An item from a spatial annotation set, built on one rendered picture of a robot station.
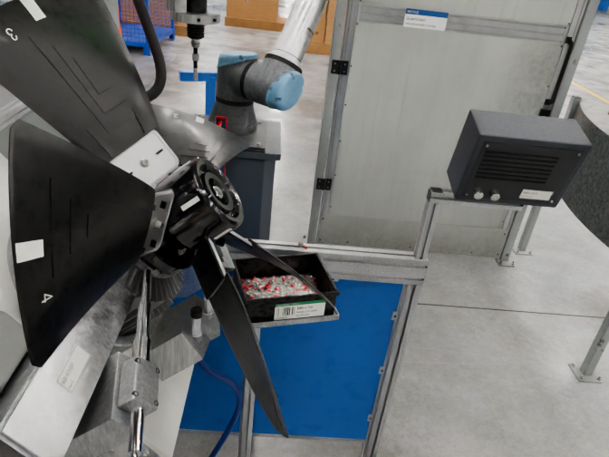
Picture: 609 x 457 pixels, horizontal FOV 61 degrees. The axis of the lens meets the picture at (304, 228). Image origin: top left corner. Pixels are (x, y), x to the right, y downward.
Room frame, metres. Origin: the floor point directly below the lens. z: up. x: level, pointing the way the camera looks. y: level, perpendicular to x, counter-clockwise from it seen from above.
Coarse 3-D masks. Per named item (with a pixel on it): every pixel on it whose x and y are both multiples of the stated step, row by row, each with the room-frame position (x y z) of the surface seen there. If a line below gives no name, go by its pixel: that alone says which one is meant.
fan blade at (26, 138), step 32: (32, 128) 0.44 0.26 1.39; (32, 160) 0.42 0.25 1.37; (64, 160) 0.46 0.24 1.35; (96, 160) 0.50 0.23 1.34; (32, 192) 0.41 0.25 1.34; (64, 192) 0.44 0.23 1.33; (96, 192) 0.48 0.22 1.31; (128, 192) 0.53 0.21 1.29; (32, 224) 0.39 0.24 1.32; (64, 224) 0.43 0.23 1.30; (96, 224) 0.47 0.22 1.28; (128, 224) 0.52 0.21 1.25; (64, 256) 0.42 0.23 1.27; (96, 256) 0.46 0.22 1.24; (128, 256) 0.52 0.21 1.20; (32, 288) 0.37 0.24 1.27; (64, 288) 0.41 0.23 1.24; (96, 288) 0.46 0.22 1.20; (32, 320) 0.35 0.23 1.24; (64, 320) 0.40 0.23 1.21; (32, 352) 0.34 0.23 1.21
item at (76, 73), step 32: (64, 0) 0.76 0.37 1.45; (96, 0) 0.80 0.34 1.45; (32, 32) 0.69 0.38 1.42; (64, 32) 0.72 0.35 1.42; (96, 32) 0.76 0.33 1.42; (0, 64) 0.64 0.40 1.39; (32, 64) 0.67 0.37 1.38; (64, 64) 0.70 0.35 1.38; (96, 64) 0.72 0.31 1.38; (128, 64) 0.76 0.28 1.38; (32, 96) 0.65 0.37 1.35; (64, 96) 0.67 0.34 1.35; (96, 96) 0.70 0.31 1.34; (128, 96) 0.73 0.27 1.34; (64, 128) 0.65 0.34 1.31; (96, 128) 0.68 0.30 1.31; (128, 128) 0.70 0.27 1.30
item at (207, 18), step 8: (168, 0) 0.77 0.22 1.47; (176, 0) 0.75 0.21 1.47; (184, 0) 0.76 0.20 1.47; (168, 8) 0.77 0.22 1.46; (176, 8) 0.75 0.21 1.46; (184, 8) 0.76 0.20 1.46; (176, 16) 0.76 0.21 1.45; (184, 16) 0.75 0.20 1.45; (192, 16) 0.75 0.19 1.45; (200, 16) 0.75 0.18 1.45; (208, 16) 0.76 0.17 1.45; (216, 16) 0.77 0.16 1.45
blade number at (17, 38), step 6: (6, 24) 0.68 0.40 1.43; (12, 24) 0.68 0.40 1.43; (0, 30) 0.67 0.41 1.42; (6, 30) 0.67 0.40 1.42; (12, 30) 0.68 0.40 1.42; (6, 36) 0.67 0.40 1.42; (12, 36) 0.67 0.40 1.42; (18, 36) 0.68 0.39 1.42; (12, 42) 0.67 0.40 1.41; (18, 42) 0.67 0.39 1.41
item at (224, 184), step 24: (192, 168) 0.67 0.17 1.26; (216, 168) 0.74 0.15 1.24; (192, 192) 0.64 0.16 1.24; (192, 216) 0.63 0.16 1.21; (216, 216) 0.64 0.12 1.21; (240, 216) 0.69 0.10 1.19; (168, 240) 0.64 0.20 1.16; (192, 240) 0.64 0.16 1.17; (216, 240) 0.67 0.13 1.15; (168, 264) 0.62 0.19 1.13
